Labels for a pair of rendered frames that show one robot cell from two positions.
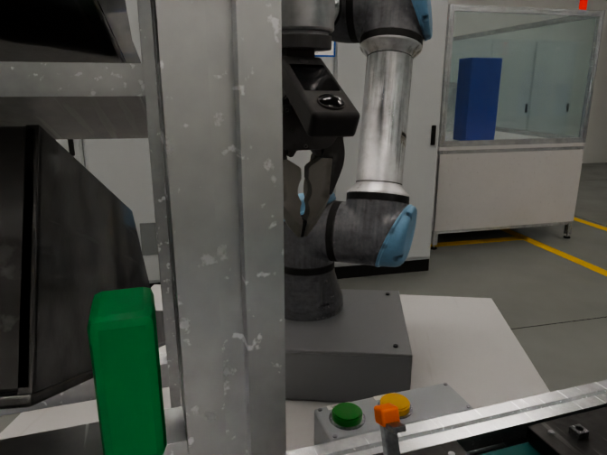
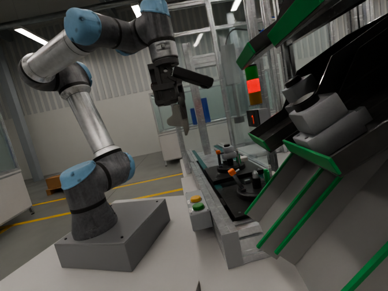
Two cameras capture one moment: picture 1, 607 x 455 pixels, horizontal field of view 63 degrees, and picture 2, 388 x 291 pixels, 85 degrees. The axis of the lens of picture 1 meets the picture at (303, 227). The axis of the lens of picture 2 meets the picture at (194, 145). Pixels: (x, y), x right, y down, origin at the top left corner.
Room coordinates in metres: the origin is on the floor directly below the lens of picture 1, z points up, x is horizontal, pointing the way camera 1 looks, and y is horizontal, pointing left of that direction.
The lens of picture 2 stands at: (0.38, 0.60, 1.28)
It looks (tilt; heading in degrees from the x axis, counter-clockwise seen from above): 9 degrees down; 283
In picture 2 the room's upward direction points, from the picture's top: 12 degrees counter-clockwise
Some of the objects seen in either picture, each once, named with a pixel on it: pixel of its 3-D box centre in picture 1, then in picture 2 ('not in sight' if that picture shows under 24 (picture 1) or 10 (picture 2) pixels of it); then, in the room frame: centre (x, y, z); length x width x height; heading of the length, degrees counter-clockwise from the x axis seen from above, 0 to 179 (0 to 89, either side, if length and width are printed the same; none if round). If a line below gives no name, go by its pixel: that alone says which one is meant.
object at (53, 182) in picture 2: not in sight; (76, 178); (4.83, -4.09, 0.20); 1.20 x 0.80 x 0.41; 14
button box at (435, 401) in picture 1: (393, 426); (197, 207); (0.59, -0.12, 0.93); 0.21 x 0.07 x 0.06; 108
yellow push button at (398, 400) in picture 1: (395, 407); (196, 200); (0.59, -0.12, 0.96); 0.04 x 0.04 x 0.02
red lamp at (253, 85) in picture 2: not in sight; (253, 86); (0.30, -0.33, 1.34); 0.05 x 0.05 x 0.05
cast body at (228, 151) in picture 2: not in sight; (229, 150); (0.45, -0.44, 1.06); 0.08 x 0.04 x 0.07; 18
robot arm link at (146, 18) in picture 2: not in sight; (156, 24); (0.56, 0.01, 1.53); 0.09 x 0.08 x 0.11; 160
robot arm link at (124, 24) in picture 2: not in sight; (127, 37); (0.65, -0.01, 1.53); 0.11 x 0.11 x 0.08; 70
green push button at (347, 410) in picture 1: (347, 417); (198, 207); (0.57, -0.06, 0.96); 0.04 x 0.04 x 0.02
